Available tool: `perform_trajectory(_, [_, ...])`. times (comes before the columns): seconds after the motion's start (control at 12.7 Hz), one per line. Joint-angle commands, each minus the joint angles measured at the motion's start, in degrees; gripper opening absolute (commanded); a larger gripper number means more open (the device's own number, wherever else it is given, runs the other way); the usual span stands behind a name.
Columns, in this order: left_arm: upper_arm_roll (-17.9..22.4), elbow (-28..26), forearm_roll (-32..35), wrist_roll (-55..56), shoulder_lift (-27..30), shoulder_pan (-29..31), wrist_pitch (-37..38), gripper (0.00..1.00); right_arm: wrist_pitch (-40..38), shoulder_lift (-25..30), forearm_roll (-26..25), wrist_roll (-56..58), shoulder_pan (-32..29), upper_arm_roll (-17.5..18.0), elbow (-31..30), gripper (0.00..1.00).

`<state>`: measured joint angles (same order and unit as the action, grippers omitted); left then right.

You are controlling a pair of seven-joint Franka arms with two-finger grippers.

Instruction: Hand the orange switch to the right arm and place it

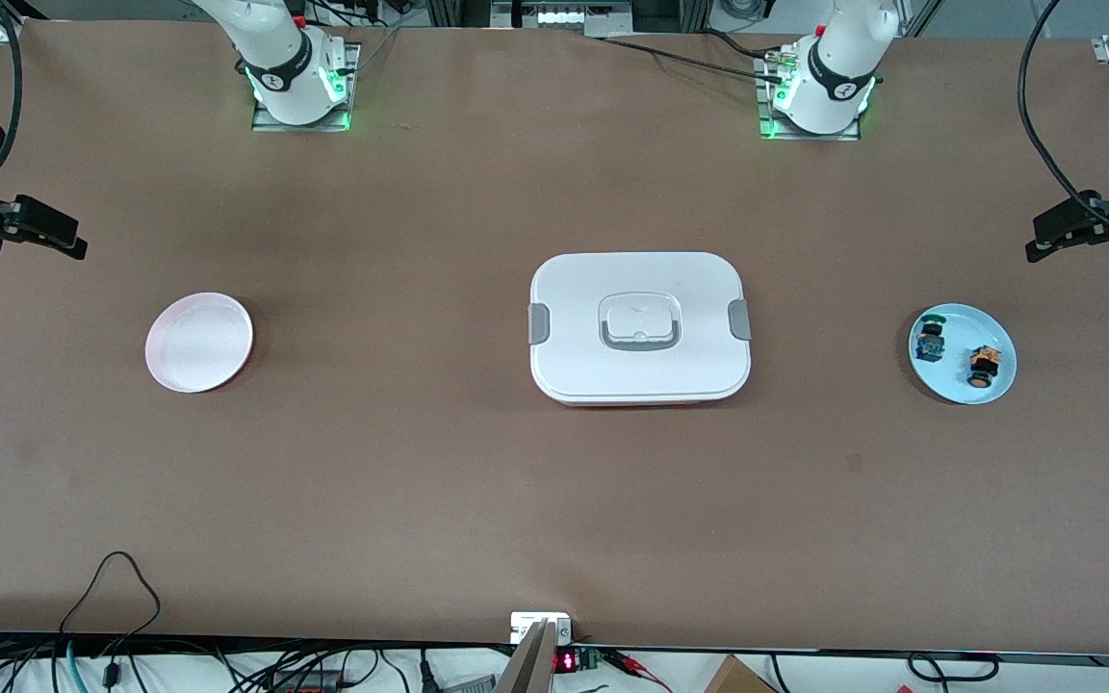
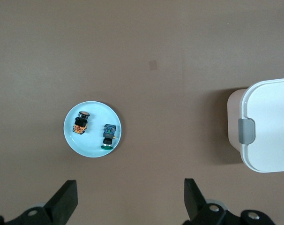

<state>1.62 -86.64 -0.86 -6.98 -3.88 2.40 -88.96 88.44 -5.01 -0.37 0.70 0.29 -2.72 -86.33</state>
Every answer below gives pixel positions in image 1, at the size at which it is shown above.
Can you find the orange push button switch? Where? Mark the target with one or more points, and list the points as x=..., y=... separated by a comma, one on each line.
x=984, y=366

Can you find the light blue round plate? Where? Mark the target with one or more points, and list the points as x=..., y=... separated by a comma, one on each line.
x=968, y=327

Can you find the pink round plate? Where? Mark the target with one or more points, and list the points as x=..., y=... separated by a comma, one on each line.
x=198, y=343

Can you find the white lunch box grey clips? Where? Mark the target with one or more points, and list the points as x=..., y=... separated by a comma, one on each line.
x=641, y=371

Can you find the brown cardboard box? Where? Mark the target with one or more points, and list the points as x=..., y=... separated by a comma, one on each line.
x=737, y=679

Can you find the white vented rack device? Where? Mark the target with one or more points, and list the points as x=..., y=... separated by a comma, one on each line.
x=564, y=16

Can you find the red clip lead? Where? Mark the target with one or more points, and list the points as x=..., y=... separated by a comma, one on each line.
x=631, y=662

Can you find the aluminium profile bar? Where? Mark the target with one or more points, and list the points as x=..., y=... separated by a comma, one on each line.
x=530, y=664

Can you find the red digit display module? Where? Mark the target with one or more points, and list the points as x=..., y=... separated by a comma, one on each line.
x=566, y=662

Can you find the green push button switch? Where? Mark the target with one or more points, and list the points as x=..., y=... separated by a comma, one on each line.
x=929, y=342

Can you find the short aluminium frame profile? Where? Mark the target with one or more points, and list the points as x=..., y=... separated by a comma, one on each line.
x=6, y=29

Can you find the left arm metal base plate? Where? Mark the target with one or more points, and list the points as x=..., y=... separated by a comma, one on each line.
x=764, y=96

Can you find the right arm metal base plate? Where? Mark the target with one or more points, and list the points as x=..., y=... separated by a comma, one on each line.
x=348, y=58

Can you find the white metal bracket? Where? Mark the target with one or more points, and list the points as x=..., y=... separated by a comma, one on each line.
x=521, y=626

